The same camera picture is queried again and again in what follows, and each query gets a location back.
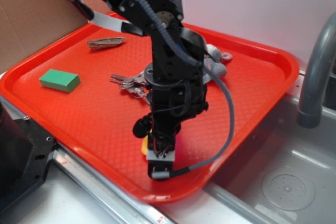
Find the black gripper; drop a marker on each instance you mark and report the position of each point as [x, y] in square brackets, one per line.
[170, 105]

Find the yellow rubber duck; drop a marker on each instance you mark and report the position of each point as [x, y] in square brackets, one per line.
[144, 146]

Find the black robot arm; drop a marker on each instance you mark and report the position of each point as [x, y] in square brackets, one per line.
[174, 78]

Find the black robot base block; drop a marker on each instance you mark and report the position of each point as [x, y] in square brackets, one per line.
[26, 151]

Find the silver key bunch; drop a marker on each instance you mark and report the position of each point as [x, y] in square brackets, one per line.
[135, 85]

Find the red plastic tray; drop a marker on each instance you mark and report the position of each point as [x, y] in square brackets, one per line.
[96, 119]

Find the grey plush mouse toy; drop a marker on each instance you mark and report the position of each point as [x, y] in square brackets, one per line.
[215, 60]

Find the green rectangular block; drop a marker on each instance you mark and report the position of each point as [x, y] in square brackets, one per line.
[60, 80]

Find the brown wooden piece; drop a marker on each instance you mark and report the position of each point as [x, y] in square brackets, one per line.
[105, 43]

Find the grey plastic sink basin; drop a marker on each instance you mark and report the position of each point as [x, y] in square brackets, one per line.
[282, 173]

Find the grey sink faucet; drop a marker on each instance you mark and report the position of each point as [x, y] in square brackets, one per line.
[318, 89]

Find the brown cardboard panel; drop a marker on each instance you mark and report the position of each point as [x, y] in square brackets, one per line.
[28, 26]

